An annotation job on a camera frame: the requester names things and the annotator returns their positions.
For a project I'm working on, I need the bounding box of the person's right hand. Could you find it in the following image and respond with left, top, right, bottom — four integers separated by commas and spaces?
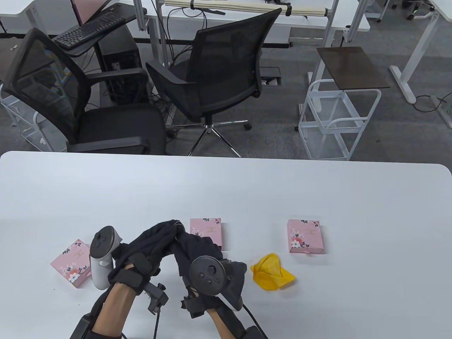
171, 231, 224, 294

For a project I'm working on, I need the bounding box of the person's left hand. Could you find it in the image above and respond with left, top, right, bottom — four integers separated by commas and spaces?
108, 220, 186, 294

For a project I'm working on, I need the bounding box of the pink floral jewelry box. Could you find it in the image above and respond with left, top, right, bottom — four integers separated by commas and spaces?
287, 219, 324, 255
190, 218, 223, 250
50, 239, 92, 289

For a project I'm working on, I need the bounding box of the grey hand controller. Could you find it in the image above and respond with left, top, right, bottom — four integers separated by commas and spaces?
89, 226, 123, 291
189, 256, 248, 311

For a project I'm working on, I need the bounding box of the yellow cleaning cloth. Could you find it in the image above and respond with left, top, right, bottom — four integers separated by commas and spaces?
251, 252, 296, 292

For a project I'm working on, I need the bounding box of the black left forearm module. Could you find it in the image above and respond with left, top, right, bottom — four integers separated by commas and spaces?
70, 300, 106, 339

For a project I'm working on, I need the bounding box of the person's right forearm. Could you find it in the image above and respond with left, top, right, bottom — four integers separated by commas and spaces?
207, 307, 236, 339

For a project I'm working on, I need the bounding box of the black right forearm module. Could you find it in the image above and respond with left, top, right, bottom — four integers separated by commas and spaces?
240, 325, 269, 339

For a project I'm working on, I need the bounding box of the person's left forearm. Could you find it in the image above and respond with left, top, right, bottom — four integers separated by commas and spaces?
93, 282, 136, 336

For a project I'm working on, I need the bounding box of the black mesh office chair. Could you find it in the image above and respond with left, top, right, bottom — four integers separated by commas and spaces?
1, 28, 167, 155

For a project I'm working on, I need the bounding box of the black chair with chrome base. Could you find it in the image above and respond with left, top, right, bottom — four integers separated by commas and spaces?
145, 8, 283, 157

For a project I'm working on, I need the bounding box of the floor power box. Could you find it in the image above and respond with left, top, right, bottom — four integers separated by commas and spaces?
261, 67, 283, 86

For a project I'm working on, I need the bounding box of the black computer tower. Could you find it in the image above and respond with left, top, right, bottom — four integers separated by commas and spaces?
97, 25, 149, 105

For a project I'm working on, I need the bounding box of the black keyboard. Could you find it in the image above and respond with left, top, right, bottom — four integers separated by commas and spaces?
53, 12, 127, 49

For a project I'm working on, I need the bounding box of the brown board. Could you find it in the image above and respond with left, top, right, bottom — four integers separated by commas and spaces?
317, 46, 391, 90

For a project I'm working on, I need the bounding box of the white desk with angled leg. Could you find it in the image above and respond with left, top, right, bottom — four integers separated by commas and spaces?
389, 0, 452, 129

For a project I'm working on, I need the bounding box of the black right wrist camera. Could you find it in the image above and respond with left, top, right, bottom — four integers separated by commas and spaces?
181, 291, 209, 319

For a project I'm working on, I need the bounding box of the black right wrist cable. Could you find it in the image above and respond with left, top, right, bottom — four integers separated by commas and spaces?
242, 305, 266, 339

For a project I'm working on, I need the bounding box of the white wire cart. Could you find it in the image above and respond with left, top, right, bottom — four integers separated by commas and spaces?
296, 78, 382, 161
0, 84, 68, 153

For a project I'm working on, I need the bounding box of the black floor cable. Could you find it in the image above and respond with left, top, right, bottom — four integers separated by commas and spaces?
413, 94, 448, 113

